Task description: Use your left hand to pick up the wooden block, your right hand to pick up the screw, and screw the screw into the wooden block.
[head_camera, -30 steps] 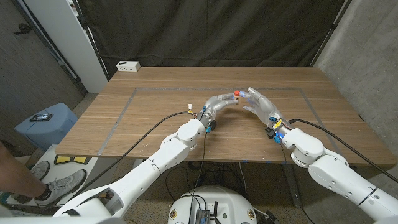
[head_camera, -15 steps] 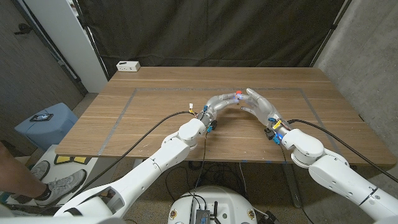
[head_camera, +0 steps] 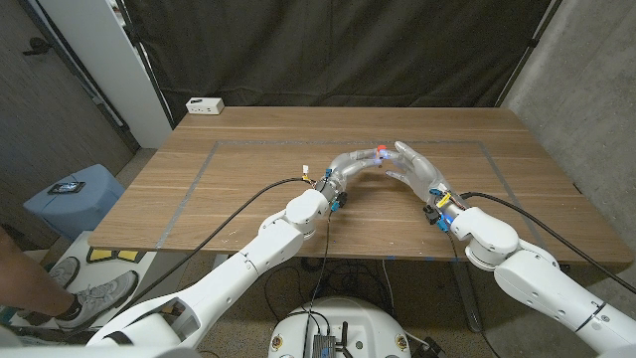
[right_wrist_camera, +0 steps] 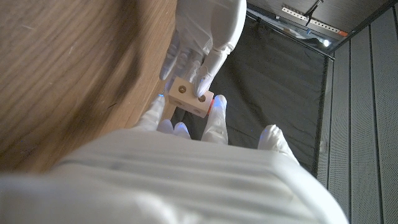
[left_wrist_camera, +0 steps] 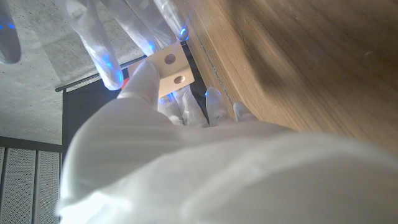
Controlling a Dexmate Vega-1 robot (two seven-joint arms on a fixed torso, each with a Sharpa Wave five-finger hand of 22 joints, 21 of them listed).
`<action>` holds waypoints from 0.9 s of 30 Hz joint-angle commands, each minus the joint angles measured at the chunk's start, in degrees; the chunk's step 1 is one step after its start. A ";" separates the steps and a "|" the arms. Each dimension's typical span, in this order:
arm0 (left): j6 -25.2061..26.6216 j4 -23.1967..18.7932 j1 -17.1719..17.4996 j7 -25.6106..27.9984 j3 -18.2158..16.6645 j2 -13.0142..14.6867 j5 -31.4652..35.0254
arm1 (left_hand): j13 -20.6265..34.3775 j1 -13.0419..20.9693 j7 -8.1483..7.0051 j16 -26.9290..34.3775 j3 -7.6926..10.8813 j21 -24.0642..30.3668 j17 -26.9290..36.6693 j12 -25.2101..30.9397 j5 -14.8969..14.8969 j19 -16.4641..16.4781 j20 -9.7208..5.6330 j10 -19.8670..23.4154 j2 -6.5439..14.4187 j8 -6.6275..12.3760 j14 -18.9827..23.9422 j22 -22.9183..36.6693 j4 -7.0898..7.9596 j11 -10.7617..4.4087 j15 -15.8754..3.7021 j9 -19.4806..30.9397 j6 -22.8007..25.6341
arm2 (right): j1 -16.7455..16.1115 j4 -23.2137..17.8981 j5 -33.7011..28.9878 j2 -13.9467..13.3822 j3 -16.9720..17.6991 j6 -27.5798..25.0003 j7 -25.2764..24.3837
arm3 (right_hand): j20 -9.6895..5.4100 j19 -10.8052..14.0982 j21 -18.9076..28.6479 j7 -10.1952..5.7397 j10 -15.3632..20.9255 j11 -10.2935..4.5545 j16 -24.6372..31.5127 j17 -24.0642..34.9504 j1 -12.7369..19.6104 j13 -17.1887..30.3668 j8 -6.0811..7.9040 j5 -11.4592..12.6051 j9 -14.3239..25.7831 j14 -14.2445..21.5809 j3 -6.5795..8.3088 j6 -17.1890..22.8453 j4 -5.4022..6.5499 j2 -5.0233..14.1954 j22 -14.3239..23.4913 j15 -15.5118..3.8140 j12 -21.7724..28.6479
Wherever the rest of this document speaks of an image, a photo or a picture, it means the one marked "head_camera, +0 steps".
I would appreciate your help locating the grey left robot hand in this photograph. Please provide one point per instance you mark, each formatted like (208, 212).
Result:
(355, 166)

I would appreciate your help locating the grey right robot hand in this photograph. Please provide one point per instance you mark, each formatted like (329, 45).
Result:
(422, 171)

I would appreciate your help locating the wooden block with holes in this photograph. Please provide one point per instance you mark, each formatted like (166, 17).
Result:
(380, 160)

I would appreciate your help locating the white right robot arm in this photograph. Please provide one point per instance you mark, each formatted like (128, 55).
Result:
(541, 286)

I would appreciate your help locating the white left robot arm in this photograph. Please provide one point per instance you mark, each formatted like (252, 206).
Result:
(248, 273)

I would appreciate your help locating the black backdrop curtain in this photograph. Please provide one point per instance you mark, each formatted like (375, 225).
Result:
(338, 50)

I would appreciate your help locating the grey table leg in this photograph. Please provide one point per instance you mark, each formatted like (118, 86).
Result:
(472, 303)

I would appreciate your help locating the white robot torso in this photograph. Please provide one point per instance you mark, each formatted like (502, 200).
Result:
(343, 318)

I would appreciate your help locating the white power strip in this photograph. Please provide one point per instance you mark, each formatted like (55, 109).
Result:
(205, 106)

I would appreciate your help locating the white table leg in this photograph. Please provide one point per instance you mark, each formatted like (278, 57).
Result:
(221, 261)

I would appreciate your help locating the black backdrop stand pole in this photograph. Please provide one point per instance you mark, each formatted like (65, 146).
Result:
(144, 64)
(531, 45)

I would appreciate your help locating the black desk control panel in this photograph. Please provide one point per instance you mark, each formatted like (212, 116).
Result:
(561, 268)

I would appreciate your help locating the white pillar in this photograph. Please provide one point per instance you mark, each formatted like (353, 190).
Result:
(109, 59)

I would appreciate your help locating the grey sneaker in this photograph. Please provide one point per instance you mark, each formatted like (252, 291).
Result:
(107, 293)
(63, 272)

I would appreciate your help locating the blue stool with phone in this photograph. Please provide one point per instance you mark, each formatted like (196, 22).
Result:
(74, 209)

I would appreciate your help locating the black phone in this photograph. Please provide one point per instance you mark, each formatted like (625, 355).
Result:
(66, 188)

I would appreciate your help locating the person's bare leg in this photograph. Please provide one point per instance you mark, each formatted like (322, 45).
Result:
(25, 288)

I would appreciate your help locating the black wall rail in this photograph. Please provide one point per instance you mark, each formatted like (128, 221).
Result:
(74, 69)

